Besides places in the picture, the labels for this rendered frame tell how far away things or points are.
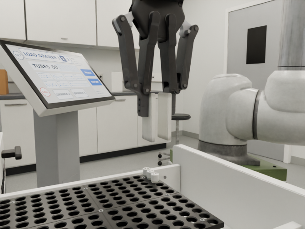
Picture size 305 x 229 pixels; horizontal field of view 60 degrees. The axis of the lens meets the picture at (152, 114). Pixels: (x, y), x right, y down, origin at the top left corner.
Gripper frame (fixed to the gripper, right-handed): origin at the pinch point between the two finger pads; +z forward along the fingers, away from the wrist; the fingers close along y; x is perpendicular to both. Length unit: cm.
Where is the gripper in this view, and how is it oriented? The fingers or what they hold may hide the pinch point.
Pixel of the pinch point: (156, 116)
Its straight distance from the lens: 39.4
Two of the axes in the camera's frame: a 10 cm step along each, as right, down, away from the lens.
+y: -8.8, 0.5, -4.7
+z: -0.1, 9.9, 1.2
